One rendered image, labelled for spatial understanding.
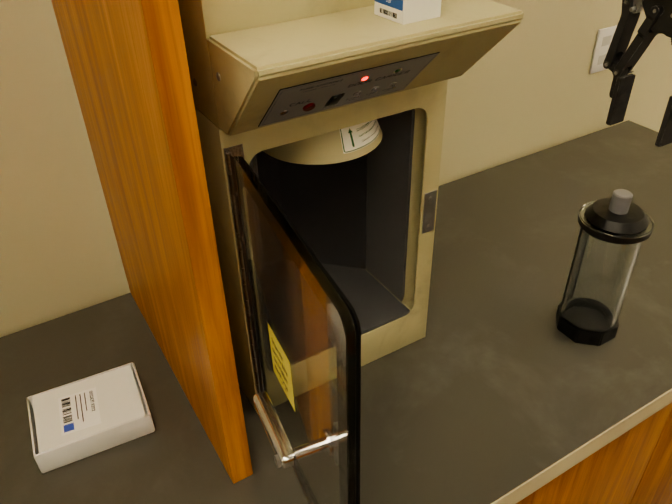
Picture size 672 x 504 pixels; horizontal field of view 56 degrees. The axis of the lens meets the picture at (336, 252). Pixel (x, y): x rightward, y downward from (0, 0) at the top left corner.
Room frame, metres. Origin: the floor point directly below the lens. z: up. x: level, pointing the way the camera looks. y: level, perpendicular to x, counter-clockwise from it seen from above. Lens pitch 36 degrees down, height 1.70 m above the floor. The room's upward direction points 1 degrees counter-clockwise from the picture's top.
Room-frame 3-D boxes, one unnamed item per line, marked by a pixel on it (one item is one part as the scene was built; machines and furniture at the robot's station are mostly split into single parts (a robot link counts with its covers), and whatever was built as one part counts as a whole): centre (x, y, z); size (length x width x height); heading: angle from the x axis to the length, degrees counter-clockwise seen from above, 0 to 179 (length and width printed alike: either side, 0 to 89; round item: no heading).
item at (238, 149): (0.63, 0.11, 1.19); 0.03 x 0.02 x 0.39; 120
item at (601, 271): (0.81, -0.43, 1.06); 0.11 x 0.11 x 0.21
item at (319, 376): (0.48, 0.05, 1.19); 0.30 x 0.01 x 0.40; 23
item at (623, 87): (0.85, -0.41, 1.34); 0.03 x 0.01 x 0.07; 120
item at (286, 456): (0.40, 0.05, 1.20); 0.10 x 0.05 x 0.03; 23
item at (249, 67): (0.66, -0.04, 1.46); 0.32 x 0.11 x 0.10; 120
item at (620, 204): (0.81, -0.43, 1.18); 0.09 x 0.09 x 0.07
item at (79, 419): (0.62, 0.37, 0.96); 0.16 x 0.12 x 0.04; 116
